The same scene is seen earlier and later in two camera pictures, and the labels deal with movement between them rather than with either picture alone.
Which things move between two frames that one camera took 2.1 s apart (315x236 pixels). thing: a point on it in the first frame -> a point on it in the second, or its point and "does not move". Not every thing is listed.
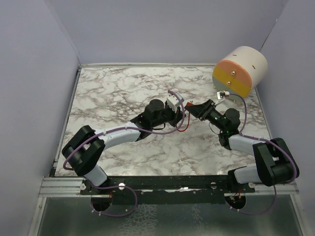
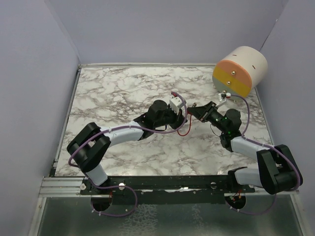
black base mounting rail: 172,190 does not move
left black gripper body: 168,116 does not move
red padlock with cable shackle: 187,104 -> 190,122
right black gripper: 200,110 does not move
